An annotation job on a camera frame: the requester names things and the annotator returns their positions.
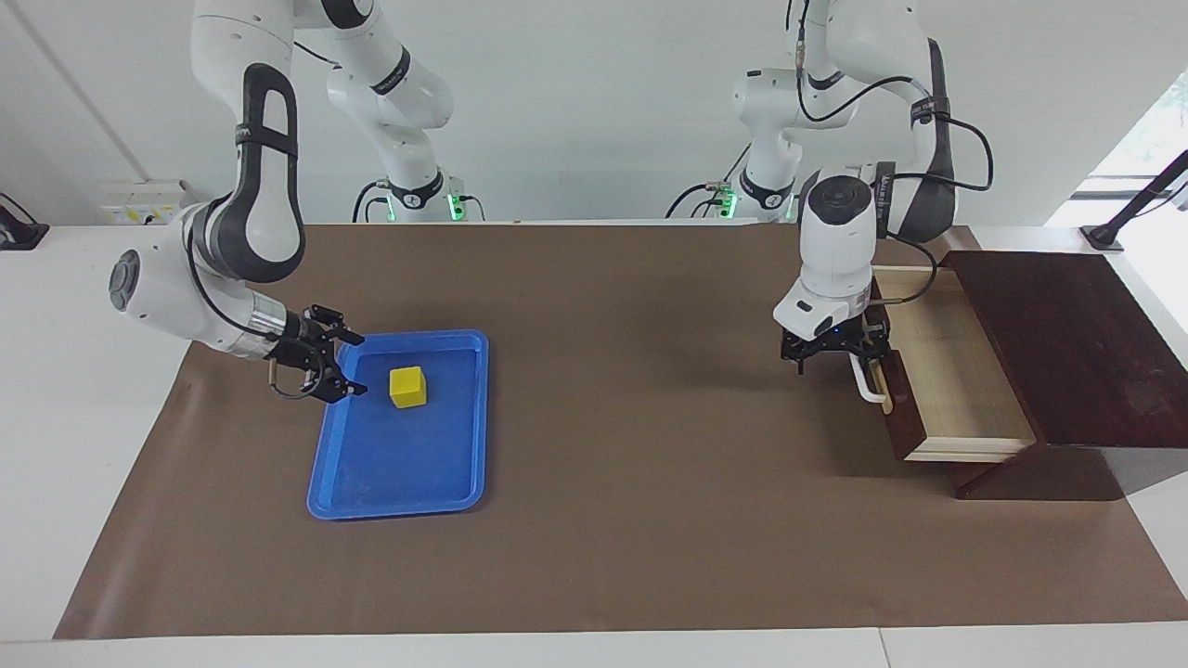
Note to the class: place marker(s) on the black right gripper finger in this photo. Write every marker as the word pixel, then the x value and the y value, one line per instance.
pixel 342 385
pixel 342 325

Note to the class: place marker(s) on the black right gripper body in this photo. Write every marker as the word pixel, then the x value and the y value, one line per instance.
pixel 306 348

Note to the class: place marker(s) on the brown table mat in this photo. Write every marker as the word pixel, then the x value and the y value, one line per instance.
pixel 650 520

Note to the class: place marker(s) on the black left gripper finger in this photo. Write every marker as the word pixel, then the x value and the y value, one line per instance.
pixel 800 363
pixel 875 357

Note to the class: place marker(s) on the black table clamp mount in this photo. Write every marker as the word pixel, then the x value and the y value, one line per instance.
pixel 20 234

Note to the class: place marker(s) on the dark wooden cabinet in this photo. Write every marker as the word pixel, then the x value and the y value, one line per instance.
pixel 1077 353

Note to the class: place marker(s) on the blue plastic tray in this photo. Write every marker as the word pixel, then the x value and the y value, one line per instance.
pixel 399 464

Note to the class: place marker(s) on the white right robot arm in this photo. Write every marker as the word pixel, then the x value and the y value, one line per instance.
pixel 269 204

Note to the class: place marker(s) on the black camera stand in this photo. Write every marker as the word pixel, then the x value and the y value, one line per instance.
pixel 1137 202

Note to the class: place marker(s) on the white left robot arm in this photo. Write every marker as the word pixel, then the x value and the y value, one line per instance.
pixel 840 241

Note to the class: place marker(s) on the yellow block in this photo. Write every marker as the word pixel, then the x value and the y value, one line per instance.
pixel 408 388

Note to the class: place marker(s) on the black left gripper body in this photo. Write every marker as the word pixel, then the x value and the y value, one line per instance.
pixel 835 343

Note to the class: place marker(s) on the white wall socket box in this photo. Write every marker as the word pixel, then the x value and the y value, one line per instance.
pixel 139 202

